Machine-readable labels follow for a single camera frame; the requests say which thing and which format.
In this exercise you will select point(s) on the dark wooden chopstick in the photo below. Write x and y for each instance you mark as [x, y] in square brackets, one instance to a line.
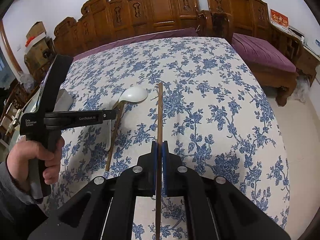
[115, 139]
[159, 162]

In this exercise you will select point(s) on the carved wooden sofa bench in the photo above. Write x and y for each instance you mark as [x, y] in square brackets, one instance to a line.
[106, 21]

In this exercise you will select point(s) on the purple armchair cushion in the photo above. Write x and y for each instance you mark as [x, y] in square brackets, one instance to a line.
[256, 50]

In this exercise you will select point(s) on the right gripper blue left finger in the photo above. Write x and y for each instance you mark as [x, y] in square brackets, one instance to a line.
[104, 208]

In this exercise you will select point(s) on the small black fan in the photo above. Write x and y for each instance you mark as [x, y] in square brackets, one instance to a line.
[46, 54]

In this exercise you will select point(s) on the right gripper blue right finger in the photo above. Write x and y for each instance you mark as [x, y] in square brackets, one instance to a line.
[215, 208]

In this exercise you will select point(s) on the rectangular metal tray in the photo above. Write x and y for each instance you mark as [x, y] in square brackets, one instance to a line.
[63, 102]

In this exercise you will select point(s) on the blue floral tablecloth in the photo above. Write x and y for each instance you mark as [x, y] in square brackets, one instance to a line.
[216, 118]

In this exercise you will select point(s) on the round white ceramic spoon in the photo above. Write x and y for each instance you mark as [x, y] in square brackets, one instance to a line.
[132, 95]

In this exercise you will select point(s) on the red gold sign card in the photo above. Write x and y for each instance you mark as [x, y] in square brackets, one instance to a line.
[279, 18]

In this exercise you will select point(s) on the wooden side table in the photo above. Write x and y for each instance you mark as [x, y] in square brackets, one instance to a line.
[308, 61]

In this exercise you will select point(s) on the wooden side chair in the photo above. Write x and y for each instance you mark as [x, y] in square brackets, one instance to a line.
[12, 100]

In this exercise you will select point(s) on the carved wooden armchair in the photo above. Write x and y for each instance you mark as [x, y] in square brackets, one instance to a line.
[250, 17]

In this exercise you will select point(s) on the person's left forearm grey sleeve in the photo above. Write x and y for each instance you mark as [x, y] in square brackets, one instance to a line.
[19, 211]

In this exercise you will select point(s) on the stacked cardboard boxes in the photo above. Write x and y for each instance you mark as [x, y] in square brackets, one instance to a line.
[37, 41]

